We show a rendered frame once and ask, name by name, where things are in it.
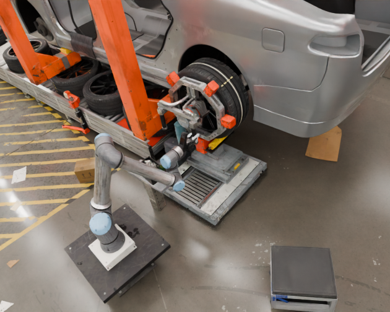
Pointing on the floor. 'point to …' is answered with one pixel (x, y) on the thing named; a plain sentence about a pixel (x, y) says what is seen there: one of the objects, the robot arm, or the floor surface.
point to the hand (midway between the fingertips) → (196, 133)
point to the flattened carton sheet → (325, 145)
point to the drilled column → (155, 198)
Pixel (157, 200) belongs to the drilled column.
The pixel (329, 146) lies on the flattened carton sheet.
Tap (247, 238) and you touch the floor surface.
